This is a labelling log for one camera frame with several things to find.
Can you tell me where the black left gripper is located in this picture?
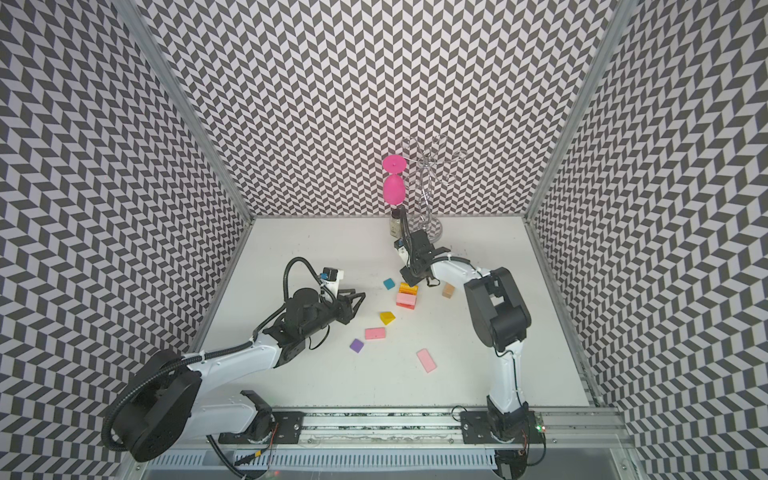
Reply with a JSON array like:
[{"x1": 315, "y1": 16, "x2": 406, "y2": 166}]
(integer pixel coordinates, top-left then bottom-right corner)
[{"x1": 302, "y1": 289, "x2": 368, "y2": 340}]

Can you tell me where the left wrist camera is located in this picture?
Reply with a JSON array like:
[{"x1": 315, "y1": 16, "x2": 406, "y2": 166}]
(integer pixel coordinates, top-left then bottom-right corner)
[{"x1": 320, "y1": 267, "x2": 344, "y2": 296}]

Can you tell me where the natural wood block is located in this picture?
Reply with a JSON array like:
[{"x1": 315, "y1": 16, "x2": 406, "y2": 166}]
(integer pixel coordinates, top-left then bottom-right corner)
[{"x1": 442, "y1": 283, "x2": 455, "y2": 299}]

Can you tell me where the glass spice jar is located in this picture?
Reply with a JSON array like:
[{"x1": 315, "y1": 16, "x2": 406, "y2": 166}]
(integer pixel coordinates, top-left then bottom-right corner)
[{"x1": 389, "y1": 205, "x2": 407, "y2": 239}]

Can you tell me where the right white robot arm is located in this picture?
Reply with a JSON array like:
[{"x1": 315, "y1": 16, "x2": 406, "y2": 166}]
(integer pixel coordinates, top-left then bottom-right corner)
[{"x1": 395, "y1": 230, "x2": 532, "y2": 443}]

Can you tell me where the left corner metal post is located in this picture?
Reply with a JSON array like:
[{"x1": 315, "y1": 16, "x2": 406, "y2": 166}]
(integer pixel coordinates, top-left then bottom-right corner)
[{"x1": 112, "y1": 0, "x2": 253, "y2": 223}]

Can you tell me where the metal base rail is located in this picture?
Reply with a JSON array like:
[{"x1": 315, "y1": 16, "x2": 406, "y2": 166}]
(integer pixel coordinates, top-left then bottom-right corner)
[{"x1": 148, "y1": 406, "x2": 633, "y2": 473}]

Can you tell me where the right corner metal post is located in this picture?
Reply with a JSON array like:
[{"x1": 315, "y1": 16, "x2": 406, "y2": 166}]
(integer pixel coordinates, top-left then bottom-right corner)
[{"x1": 523, "y1": 0, "x2": 638, "y2": 222}]

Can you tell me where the pink rectangular wood block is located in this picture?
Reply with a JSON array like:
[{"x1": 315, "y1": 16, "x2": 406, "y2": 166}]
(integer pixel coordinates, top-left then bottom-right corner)
[{"x1": 365, "y1": 327, "x2": 387, "y2": 340}]

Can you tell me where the yellow triangular wood block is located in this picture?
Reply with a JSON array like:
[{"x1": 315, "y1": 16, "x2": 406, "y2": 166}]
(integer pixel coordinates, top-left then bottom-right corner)
[{"x1": 379, "y1": 312, "x2": 395, "y2": 325}]

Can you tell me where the chrome wire stand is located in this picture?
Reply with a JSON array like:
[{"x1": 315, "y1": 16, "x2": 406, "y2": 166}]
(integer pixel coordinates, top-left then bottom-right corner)
[{"x1": 402, "y1": 134, "x2": 469, "y2": 243}]

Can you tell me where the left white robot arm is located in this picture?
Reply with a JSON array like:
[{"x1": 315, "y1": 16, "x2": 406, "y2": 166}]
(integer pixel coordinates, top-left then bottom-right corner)
[{"x1": 101, "y1": 287, "x2": 366, "y2": 462}]

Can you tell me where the corner metal post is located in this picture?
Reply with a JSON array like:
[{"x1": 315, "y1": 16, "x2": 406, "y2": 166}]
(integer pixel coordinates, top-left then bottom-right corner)
[
  {"x1": 112, "y1": 0, "x2": 253, "y2": 223},
  {"x1": 523, "y1": 0, "x2": 638, "y2": 222}
]

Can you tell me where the purple wood cube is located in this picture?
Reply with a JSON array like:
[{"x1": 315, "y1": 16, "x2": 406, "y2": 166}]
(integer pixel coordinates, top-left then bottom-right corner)
[{"x1": 350, "y1": 339, "x2": 365, "y2": 353}]

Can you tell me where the pink lamp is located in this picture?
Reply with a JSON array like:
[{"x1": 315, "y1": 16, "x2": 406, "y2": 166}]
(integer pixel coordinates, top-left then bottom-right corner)
[{"x1": 382, "y1": 155, "x2": 408, "y2": 207}]

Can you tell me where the orange wood block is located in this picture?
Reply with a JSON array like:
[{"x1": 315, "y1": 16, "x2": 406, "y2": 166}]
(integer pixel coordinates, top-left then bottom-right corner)
[{"x1": 399, "y1": 283, "x2": 418, "y2": 296}]

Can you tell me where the pink half-round wood block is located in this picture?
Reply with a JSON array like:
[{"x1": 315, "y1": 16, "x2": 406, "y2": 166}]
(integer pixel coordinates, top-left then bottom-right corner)
[{"x1": 396, "y1": 292, "x2": 417, "y2": 304}]

